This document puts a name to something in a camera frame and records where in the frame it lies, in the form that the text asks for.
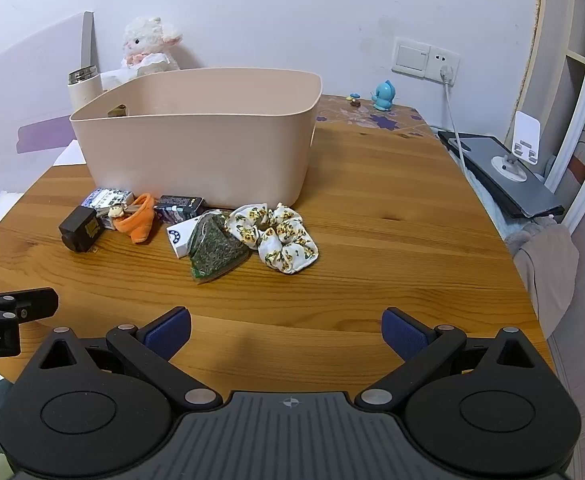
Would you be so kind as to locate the floral white scrunchie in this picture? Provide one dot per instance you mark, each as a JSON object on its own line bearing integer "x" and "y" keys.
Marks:
{"x": 277, "y": 235}

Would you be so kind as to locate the beige plastic storage bin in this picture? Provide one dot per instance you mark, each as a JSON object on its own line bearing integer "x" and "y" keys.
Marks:
{"x": 232, "y": 136}

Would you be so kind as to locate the cream thermos bottle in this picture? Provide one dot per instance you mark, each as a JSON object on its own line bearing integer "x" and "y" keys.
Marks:
{"x": 84, "y": 85}

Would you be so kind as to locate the white card box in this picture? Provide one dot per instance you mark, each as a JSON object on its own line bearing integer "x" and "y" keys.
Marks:
{"x": 180, "y": 236}

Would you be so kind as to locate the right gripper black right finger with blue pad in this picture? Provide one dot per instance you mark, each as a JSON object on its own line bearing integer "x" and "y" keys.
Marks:
{"x": 427, "y": 353}

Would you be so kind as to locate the white tissue pack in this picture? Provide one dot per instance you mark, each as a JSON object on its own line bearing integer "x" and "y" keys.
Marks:
{"x": 114, "y": 78}

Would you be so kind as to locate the beige crumpled cloth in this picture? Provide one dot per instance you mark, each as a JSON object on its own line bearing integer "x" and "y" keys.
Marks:
{"x": 546, "y": 260}

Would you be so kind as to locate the white plush lamb toy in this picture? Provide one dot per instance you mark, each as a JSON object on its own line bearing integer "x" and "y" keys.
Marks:
{"x": 147, "y": 46}

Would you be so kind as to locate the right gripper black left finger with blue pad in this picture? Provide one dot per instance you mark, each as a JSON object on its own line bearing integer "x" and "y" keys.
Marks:
{"x": 147, "y": 352}

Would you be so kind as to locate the white phone stand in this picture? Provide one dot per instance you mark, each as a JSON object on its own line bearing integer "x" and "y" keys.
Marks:
{"x": 525, "y": 148}

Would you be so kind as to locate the orange sock doll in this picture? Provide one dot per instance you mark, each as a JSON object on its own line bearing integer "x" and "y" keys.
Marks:
{"x": 136, "y": 219}

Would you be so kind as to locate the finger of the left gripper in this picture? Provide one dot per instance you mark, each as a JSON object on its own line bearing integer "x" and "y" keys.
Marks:
{"x": 30, "y": 304}

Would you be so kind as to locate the dark grey laptop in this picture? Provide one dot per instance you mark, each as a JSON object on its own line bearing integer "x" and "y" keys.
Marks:
{"x": 511, "y": 184}

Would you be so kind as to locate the blue white patterned box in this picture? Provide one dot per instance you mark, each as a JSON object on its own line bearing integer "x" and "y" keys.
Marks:
{"x": 108, "y": 202}

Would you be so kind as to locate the white wall switch socket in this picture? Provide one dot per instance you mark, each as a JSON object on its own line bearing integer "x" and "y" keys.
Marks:
{"x": 423, "y": 61}

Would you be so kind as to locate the dark blue small box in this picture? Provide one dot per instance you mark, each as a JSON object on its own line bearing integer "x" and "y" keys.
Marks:
{"x": 172, "y": 209}

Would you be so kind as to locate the small mushroom figurine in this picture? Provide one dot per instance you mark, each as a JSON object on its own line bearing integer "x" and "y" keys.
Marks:
{"x": 354, "y": 99}

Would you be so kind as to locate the white wardrobe frame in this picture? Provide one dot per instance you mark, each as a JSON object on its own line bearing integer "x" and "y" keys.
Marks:
{"x": 554, "y": 92}

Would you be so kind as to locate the lilac bed headboard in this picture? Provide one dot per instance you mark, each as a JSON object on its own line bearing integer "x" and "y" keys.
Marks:
{"x": 34, "y": 99}

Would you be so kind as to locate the blue penguin figurine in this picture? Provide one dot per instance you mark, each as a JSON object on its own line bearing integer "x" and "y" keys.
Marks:
{"x": 383, "y": 96}

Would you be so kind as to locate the green tea packet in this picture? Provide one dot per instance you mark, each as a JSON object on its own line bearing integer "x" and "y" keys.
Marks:
{"x": 213, "y": 251}

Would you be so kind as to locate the black power adapter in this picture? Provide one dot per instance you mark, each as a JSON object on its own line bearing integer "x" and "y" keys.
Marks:
{"x": 80, "y": 230}

